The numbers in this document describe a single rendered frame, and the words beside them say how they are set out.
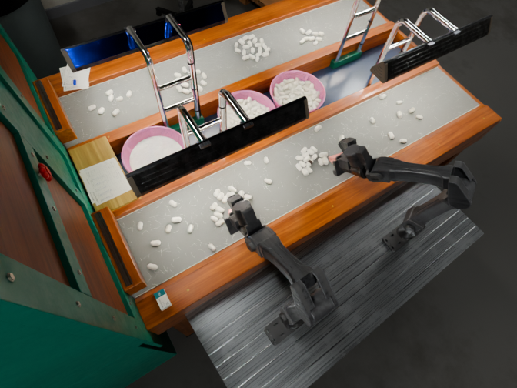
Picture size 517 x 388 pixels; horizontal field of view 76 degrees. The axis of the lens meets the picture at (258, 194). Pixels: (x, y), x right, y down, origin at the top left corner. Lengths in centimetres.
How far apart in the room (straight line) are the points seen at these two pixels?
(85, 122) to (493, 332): 240
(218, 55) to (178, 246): 101
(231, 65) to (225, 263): 101
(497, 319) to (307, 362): 146
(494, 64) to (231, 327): 325
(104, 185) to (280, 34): 121
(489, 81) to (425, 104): 174
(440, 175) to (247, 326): 81
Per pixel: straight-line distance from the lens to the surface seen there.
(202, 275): 120
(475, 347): 236
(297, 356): 128
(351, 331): 134
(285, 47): 191
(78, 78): 179
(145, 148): 150
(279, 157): 144
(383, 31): 215
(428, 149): 167
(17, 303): 48
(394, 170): 118
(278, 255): 92
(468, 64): 364
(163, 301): 118
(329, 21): 214
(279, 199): 134
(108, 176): 140
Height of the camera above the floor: 193
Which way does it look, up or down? 62 degrees down
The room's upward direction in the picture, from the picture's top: 10 degrees clockwise
